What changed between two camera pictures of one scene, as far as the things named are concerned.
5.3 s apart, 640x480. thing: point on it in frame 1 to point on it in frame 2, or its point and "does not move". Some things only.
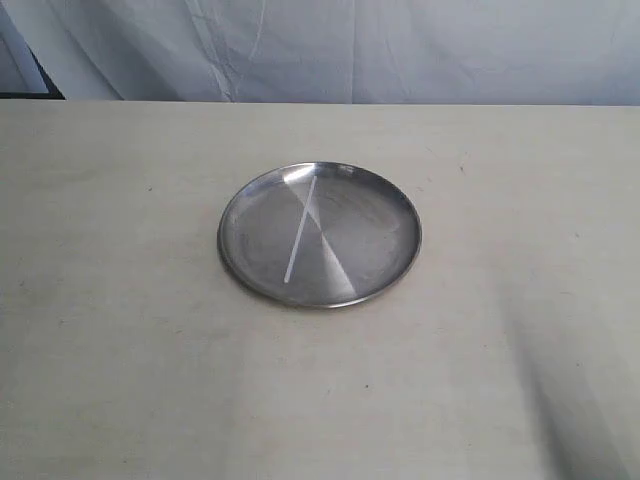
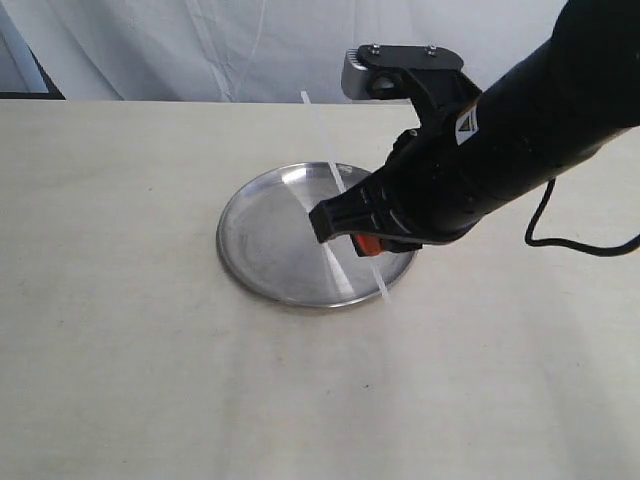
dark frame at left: [22, 75] does not move
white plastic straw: [300, 229] to [340, 186]
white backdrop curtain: [445, 52] does not move
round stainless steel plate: [361, 236] does not move
